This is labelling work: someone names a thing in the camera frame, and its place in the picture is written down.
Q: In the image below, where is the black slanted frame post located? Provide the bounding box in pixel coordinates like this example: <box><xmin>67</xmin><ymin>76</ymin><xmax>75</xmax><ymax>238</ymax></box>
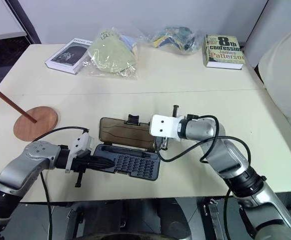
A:
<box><xmin>5</xmin><ymin>0</ymin><xmax>43</xmax><ymax>45</ymax></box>

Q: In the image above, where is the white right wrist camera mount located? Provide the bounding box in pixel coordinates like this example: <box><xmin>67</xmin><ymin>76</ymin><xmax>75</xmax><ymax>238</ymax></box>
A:
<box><xmin>149</xmin><ymin>114</ymin><xmax>182</xmax><ymax>140</ymax></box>

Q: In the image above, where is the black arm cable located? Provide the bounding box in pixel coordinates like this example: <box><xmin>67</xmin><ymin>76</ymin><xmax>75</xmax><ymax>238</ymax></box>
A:
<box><xmin>32</xmin><ymin>126</ymin><xmax>90</xmax><ymax>240</ymax></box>
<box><xmin>158</xmin><ymin>114</ymin><xmax>252</xmax><ymax>240</ymax></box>

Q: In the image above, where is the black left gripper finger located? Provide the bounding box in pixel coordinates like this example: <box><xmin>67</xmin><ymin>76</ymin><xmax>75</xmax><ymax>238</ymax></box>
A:
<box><xmin>92</xmin><ymin>162</ymin><xmax>117</xmax><ymax>172</ymax></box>
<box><xmin>92</xmin><ymin>155</ymin><xmax>115</xmax><ymax>165</ymax></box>

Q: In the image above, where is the dark blue screwdriver bit case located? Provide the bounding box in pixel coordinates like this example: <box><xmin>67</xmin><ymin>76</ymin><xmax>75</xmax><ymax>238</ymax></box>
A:
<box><xmin>88</xmin><ymin>114</ymin><xmax>162</xmax><ymax>182</ymax></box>

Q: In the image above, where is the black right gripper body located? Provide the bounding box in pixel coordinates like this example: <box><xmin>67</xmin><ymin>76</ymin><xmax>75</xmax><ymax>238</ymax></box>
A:
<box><xmin>153</xmin><ymin>104</ymin><xmax>181</xmax><ymax>151</ymax></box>

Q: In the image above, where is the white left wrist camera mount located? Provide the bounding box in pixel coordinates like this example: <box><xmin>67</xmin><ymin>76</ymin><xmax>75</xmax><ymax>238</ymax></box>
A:
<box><xmin>64</xmin><ymin>132</ymin><xmax>94</xmax><ymax>174</ymax></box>

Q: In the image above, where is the white cloth covered object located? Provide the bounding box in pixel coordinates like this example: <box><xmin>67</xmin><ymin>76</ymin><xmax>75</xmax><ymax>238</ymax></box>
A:
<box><xmin>257</xmin><ymin>21</ymin><xmax>291</xmax><ymax>135</ymax></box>

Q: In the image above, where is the dark rounded shape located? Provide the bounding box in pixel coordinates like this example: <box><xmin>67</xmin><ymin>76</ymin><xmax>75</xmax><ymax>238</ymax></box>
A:
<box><xmin>84</xmin><ymin>197</ymin><xmax>195</xmax><ymax>240</ymax></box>

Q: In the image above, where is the plastic bag with blue-yellow items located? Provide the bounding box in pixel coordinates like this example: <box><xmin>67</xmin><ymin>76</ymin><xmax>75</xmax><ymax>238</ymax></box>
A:
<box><xmin>139</xmin><ymin>24</ymin><xmax>203</xmax><ymax>56</ymax></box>

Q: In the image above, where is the black metal bar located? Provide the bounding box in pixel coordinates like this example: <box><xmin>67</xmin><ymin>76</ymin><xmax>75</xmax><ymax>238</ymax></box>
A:
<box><xmin>64</xmin><ymin>209</ymin><xmax>84</xmax><ymax>240</ymax></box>
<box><xmin>202</xmin><ymin>198</ymin><xmax>225</xmax><ymax>240</ymax></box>

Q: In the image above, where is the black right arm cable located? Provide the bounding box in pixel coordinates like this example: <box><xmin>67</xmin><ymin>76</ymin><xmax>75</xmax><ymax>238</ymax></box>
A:
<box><xmin>158</xmin><ymin>114</ymin><xmax>252</xmax><ymax>240</ymax></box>

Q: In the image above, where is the black and white book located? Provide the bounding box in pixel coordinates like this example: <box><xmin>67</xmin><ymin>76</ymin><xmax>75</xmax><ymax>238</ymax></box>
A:
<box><xmin>44</xmin><ymin>37</ymin><xmax>94</xmax><ymax>75</ymax></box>

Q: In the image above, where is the wooden round stand with rod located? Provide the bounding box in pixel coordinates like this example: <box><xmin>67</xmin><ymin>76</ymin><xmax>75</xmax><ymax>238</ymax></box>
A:
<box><xmin>0</xmin><ymin>80</ymin><xmax>59</xmax><ymax>143</ymax></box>

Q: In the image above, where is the dark screwdriver handle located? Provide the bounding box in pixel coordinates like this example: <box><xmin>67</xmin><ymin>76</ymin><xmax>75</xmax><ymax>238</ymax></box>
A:
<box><xmin>102</xmin><ymin>146</ymin><xmax>159</xmax><ymax>161</ymax></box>

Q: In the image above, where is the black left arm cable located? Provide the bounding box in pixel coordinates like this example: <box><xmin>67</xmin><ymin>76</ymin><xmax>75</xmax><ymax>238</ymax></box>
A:
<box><xmin>32</xmin><ymin>126</ymin><xmax>90</xmax><ymax>240</ymax></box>

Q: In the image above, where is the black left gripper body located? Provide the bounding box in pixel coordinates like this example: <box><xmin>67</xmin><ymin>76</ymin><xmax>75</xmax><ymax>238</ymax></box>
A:
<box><xmin>71</xmin><ymin>150</ymin><xmax>97</xmax><ymax>188</ymax></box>

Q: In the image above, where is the plastic bag with green cloth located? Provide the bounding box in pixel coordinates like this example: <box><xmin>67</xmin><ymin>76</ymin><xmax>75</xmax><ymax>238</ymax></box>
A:
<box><xmin>81</xmin><ymin>26</ymin><xmax>140</xmax><ymax>81</ymax></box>

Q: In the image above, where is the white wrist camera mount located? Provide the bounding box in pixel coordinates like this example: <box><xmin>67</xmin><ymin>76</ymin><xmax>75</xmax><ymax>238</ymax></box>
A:
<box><xmin>64</xmin><ymin>132</ymin><xmax>94</xmax><ymax>174</ymax></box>
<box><xmin>149</xmin><ymin>114</ymin><xmax>182</xmax><ymax>140</ymax></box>

